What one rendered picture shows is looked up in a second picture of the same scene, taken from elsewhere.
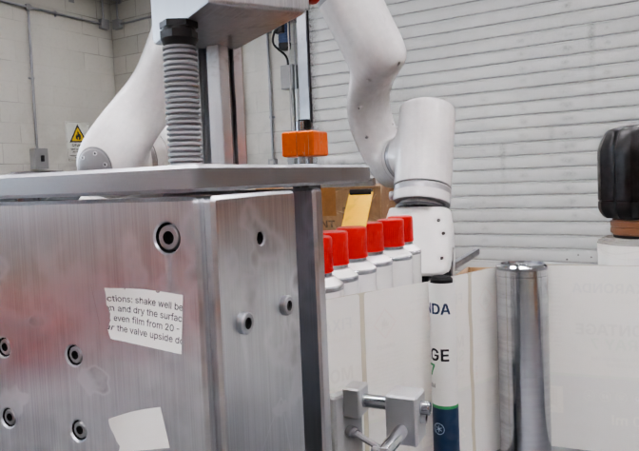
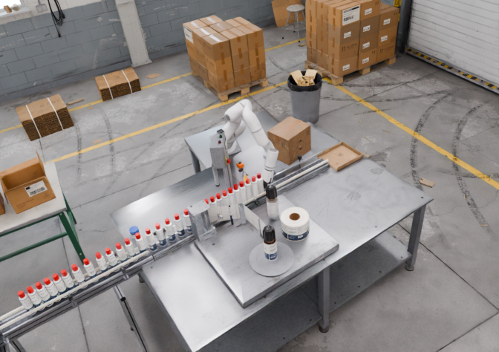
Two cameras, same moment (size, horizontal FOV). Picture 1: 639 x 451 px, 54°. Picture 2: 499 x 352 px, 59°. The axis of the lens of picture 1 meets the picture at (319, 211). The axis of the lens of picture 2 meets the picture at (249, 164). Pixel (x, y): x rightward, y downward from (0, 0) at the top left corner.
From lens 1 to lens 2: 3.00 m
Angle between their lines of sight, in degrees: 47
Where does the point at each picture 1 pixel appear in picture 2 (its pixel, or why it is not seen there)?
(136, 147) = (229, 136)
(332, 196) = (278, 138)
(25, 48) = not seen: outside the picture
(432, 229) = (266, 174)
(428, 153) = (268, 162)
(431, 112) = (269, 154)
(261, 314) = (198, 219)
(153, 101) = (231, 129)
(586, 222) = not seen: outside the picture
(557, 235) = not seen: outside the picture
